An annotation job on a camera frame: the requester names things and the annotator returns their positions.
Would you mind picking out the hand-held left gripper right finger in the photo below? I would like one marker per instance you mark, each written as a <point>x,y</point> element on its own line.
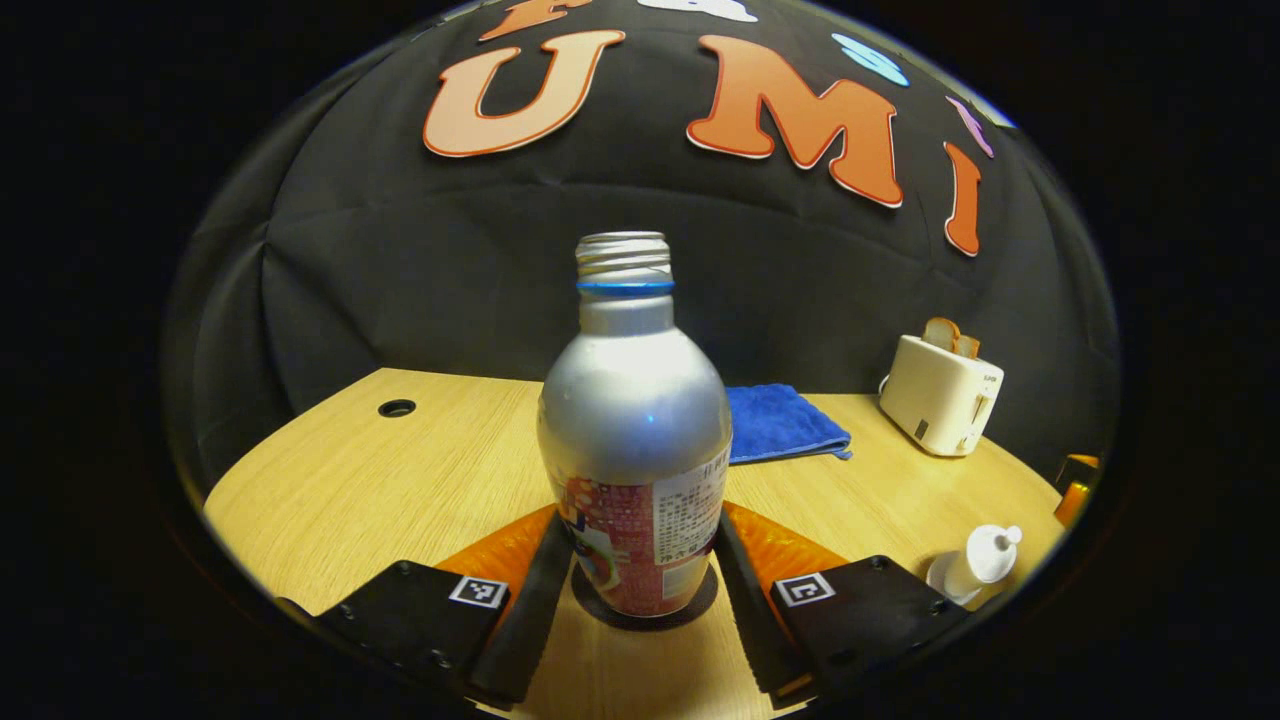
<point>750,610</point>

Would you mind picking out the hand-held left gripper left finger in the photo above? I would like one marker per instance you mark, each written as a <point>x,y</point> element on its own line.
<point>530,620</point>

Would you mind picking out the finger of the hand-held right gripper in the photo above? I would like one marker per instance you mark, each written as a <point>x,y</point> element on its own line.
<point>1075,495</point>

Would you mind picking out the white teacup lid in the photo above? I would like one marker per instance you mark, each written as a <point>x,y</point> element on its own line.
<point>992,548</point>

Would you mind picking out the white teacup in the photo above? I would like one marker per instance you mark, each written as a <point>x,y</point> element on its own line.
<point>965,582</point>

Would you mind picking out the silver water bottle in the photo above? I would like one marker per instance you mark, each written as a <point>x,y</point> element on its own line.
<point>635,430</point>

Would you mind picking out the white saucer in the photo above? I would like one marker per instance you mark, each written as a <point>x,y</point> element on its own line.
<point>938,578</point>

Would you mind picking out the white toaster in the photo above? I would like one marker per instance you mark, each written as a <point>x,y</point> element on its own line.
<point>940,400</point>

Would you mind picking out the brown toast slice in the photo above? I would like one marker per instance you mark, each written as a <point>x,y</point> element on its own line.
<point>968,347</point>
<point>940,333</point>

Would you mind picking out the blue towel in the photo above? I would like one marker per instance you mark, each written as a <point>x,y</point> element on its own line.
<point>780,425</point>

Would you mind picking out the black backdrop cloth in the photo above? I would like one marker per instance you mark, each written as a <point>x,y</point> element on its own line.
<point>450,260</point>

